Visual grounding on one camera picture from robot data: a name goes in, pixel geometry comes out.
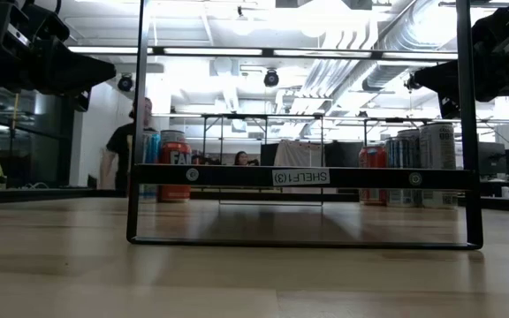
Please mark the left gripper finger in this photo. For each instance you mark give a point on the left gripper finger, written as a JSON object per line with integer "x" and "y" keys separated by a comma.
{"x": 73, "y": 70}
{"x": 83, "y": 101}

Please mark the light blue slim can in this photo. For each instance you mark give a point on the light blue slim can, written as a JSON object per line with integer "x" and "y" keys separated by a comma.
{"x": 153, "y": 150}

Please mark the orange Fanta soda can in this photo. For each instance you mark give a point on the orange Fanta soda can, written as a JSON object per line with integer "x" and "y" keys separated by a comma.
{"x": 172, "y": 152}

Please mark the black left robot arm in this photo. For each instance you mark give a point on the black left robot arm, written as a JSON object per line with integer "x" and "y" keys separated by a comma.
{"x": 47, "y": 22}

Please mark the white shelf label sticker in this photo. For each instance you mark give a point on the white shelf label sticker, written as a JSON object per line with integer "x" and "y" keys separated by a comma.
{"x": 301, "y": 177}

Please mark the black ceiling spotlight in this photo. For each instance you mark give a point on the black ceiling spotlight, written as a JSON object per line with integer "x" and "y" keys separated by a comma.
{"x": 410, "y": 83}
{"x": 271, "y": 78}
{"x": 125, "y": 83}

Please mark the person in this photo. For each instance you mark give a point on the person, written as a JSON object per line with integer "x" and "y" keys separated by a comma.
{"x": 241, "y": 158}
{"x": 119, "y": 146}

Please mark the orange soda can blue logo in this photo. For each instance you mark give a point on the orange soda can blue logo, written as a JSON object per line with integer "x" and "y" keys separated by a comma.
{"x": 371, "y": 156}

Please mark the white cup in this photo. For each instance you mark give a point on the white cup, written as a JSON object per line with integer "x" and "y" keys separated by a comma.
{"x": 505, "y": 192}

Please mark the black partition panel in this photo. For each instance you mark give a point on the black partition panel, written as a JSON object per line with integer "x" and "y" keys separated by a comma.
{"x": 343, "y": 153}

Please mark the long ceiling light strip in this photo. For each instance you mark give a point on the long ceiling light strip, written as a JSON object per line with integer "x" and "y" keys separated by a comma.
{"x": 212, "y": 51}

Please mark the white pink cloth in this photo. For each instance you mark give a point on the white pink cloth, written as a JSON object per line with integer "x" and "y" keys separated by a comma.
{"x": 298, "y": 154}

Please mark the black table edge rail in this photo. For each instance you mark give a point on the black table edge rail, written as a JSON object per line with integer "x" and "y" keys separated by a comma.
{"x": 60, "y": 193}

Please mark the black metal shelf frame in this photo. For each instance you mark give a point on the black metal shelf frame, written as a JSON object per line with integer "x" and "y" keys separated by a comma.
{"x": 228, "y": 176}

